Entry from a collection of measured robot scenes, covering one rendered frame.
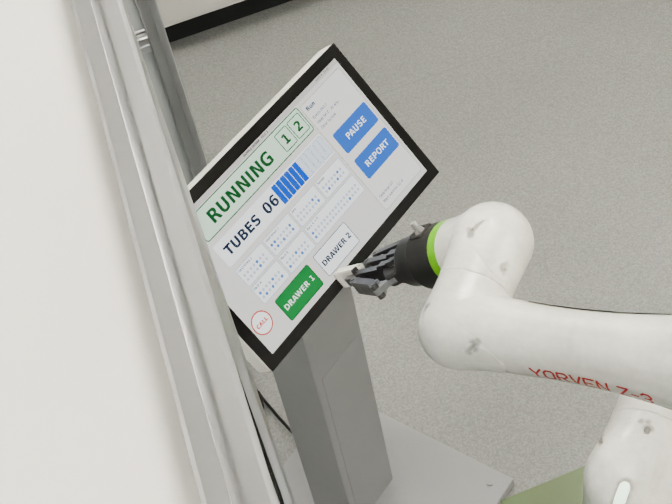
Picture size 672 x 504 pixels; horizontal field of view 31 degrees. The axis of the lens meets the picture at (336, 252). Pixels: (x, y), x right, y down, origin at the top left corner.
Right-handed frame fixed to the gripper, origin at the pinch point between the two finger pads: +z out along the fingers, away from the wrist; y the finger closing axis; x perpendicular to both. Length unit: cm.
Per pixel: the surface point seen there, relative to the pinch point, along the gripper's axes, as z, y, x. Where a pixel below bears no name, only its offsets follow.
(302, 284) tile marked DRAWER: 17.3, -1.2, 0.2
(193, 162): 90, -38, -16
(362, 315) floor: 116, -59, 50
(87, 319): -83, 64, -42
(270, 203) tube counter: 17.4, -6.9, -13.4
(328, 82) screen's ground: 17.6, -31.8, -20.3
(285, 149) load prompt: 17.5, -16.1, -17.8
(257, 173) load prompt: 17.5, -8.8, -18.5
